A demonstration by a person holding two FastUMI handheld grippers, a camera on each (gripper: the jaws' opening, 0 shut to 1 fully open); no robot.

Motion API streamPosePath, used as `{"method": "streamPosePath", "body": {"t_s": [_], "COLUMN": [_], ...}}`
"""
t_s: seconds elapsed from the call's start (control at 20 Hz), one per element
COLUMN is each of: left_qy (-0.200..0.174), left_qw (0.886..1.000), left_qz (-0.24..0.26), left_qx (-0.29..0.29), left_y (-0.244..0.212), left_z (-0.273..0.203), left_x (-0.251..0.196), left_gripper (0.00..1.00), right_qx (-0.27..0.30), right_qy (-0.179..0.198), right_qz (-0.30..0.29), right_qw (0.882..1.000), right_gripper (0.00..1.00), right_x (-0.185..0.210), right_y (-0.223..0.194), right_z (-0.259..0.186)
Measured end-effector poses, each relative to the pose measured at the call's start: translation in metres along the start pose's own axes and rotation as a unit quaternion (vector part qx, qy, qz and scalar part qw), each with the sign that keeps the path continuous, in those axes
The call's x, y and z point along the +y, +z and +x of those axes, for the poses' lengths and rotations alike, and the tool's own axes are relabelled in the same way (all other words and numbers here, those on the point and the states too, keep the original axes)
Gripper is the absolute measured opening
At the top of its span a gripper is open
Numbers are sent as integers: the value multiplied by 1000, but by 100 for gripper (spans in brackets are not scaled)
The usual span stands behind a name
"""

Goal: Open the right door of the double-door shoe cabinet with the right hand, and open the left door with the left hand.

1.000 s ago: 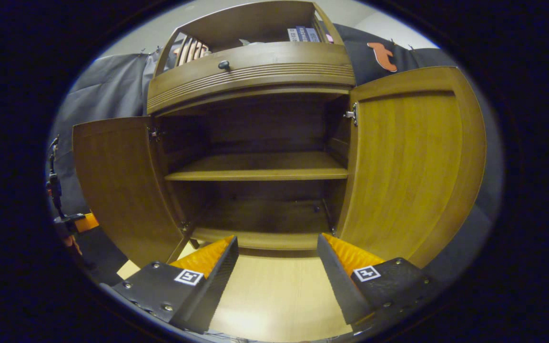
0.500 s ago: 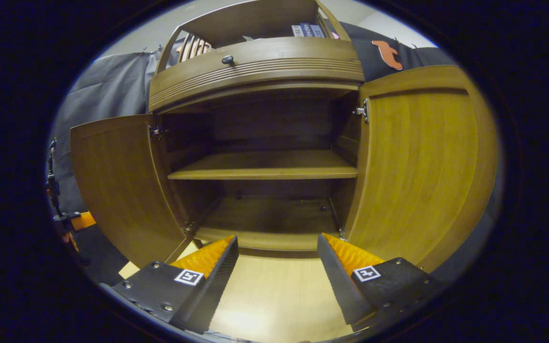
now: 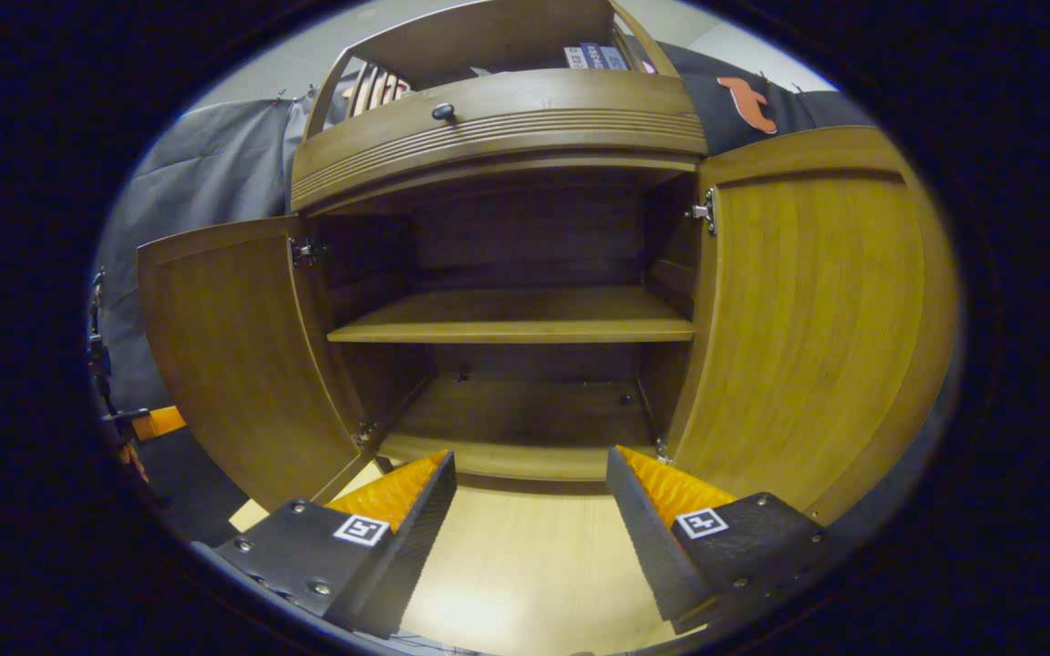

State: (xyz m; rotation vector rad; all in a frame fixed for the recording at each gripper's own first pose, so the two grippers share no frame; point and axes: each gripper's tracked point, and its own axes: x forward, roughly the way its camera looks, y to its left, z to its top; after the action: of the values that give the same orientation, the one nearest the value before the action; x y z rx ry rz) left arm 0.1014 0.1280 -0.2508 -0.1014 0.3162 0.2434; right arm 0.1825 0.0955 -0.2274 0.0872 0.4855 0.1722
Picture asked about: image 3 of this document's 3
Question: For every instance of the light blue book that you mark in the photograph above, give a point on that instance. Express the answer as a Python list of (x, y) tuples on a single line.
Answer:
[(614, 58)]

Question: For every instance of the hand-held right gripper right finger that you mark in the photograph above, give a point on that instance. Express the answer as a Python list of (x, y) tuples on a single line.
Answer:
[(648, 538)]

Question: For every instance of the wooden shoe cabinet door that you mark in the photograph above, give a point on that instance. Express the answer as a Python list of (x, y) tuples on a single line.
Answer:
[(817, 319), (233, 364)]

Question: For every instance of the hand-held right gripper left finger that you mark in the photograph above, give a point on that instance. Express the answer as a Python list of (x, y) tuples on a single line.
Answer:
[(416, 538)]

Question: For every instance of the wooden inner shelf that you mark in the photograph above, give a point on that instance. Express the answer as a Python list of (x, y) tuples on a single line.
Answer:
[(516, 314)]

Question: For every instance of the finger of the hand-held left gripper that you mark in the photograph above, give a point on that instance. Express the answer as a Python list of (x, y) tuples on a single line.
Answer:
[(160, 424)]

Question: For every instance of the metal door hinge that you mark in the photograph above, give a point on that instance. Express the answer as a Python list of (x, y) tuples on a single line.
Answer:
[(363, 433), (705, 211), (662, 448), (303, 251)]

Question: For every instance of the white book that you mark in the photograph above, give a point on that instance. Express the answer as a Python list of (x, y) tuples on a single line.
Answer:
[(575, 57)]

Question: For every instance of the black round drawer knob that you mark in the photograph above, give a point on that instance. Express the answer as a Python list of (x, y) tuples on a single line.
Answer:
[(443, 112)]

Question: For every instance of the wooden ribbed drawer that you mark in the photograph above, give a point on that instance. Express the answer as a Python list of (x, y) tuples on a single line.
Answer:
[(580, 105)]

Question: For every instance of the black backdrop cloth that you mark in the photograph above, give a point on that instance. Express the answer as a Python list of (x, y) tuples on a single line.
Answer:
[(188, 182)]

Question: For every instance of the wooden double-door shoe cabinet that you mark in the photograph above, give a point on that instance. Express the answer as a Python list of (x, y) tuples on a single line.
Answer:
[(525, 237)]

